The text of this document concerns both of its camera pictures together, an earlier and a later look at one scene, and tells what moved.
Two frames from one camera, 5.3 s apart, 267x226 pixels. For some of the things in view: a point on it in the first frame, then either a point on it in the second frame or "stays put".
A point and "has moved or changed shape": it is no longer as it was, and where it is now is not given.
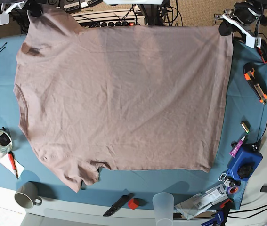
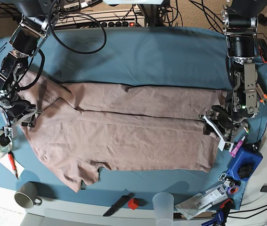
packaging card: (191, 206) stays put
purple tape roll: (233, 189) stays put
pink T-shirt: (121, 98) has moved or changed shape
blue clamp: (221, 215) stays put
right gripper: (34, 10) -> (16, 111)
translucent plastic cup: (163, 204) stays put
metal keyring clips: (226, 182) stays put
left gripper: (243, 16) -> (227, 125)
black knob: (245, 171) stays put
